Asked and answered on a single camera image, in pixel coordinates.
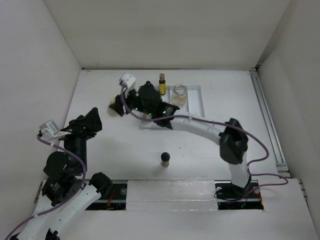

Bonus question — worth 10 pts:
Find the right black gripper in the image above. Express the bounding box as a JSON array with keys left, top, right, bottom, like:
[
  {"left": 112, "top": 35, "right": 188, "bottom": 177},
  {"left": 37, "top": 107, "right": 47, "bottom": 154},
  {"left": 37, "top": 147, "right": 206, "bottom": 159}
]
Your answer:
[{"left": 110, "top": 84, "right": 155, "bottom": 116}]

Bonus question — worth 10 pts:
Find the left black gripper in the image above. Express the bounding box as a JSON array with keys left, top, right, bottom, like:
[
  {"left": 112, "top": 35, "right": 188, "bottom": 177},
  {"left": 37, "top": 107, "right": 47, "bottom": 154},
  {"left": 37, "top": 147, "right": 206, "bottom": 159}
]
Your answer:
[{"left": 56, "top": 106, "right": 103, "bottom": 172}]

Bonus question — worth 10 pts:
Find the black cap spice bottle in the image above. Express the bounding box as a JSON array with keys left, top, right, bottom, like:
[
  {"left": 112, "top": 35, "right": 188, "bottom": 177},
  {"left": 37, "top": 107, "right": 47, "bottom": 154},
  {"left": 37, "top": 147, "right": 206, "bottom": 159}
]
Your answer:
[{"left": 140, "top": 113, "right": 152, "bottom": 126}]

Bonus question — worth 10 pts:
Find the black knob spice bottle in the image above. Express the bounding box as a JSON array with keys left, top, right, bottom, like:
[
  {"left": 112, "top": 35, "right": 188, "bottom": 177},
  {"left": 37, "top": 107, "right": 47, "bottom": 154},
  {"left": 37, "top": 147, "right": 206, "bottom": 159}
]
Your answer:
[{"left": 145, "top": 81, "right": 154, "bottom": 88}]

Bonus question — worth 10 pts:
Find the yellow liquid bottle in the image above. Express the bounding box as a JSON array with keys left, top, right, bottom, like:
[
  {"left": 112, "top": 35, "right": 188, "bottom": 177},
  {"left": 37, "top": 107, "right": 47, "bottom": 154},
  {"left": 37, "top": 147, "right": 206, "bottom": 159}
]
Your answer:
[{"left": 158, "top": 73, "right": 167, "bottom": 95}]

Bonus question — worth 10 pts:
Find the wide glass jar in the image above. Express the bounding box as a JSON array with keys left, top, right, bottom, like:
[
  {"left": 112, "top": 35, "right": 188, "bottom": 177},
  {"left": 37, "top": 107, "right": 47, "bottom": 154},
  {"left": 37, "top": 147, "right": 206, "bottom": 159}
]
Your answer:
[{"left": 171, "top": 84, "right": 188, "bottom": 106}]

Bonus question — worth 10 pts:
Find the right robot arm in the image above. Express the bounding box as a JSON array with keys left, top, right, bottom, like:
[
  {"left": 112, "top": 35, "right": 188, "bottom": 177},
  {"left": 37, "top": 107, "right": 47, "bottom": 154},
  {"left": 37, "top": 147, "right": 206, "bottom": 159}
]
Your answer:
[{"left": 108, "top": 85, "right": 251, "bottom": 197}]

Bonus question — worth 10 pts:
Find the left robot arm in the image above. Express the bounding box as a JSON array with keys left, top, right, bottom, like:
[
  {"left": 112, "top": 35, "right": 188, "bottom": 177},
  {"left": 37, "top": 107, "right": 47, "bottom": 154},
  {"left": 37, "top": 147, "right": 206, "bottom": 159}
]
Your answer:
[{"left": 6, "top": 107, "right": 113, "bottom": 240}]

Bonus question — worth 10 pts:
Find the small black cap bottle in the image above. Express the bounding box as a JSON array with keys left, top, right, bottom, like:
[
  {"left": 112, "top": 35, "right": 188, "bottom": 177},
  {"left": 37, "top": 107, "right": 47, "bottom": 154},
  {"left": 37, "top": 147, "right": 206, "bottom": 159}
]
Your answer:
[{"left": 160, "top": 152, "right": 171, "bottom": 167}]

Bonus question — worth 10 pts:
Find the white divided tray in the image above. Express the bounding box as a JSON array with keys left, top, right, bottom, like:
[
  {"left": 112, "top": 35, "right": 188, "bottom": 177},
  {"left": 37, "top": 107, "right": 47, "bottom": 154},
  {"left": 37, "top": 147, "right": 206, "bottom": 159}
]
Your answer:
[{"left": 140, "top": 85, "right": 205, "bottom": 130}]

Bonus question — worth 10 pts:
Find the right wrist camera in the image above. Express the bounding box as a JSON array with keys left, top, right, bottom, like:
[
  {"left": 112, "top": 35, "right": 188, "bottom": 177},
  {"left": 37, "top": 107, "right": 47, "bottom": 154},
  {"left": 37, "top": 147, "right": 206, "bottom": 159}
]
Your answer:
[{"left": 119, "top": 73, "right": 136, "bottom": 91}]

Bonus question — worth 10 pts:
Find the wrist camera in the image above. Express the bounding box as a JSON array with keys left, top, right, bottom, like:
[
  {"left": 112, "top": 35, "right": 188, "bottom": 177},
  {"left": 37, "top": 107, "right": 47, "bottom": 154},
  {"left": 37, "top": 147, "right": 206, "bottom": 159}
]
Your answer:
[
  {"left": 39, "top": 119, "right": 71, "bottom": 141},
  {"left": 119, "top": 73, "right": 136, "bottom": 91}
]

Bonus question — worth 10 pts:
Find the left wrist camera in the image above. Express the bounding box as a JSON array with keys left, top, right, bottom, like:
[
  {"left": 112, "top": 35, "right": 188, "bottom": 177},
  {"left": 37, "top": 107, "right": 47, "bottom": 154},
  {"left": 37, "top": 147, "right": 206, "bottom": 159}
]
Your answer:
[{"left": 39, "top": 119, "right": 71, "bottom": 141}]

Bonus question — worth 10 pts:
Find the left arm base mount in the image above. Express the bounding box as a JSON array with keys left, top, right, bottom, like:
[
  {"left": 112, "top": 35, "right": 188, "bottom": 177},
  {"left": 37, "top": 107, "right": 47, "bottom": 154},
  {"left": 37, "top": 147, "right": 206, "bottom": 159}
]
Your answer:
[{"left": 86, "top": 172, "right": 128, "bottom": 211}]

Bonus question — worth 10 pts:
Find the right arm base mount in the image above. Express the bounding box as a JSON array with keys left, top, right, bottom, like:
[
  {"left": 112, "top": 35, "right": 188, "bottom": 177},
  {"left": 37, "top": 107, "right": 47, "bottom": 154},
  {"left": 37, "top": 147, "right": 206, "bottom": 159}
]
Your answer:
[{"left": 213, "top": 181, "right": 264, "bottom": 211}]

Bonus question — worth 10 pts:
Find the aluminium rail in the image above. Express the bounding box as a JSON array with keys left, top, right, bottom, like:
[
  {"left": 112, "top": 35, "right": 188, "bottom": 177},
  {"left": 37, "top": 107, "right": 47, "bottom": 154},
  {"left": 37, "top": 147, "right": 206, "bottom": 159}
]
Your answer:
[{"left": 249, "top": 67, "right": 291, "bottom": 178}]

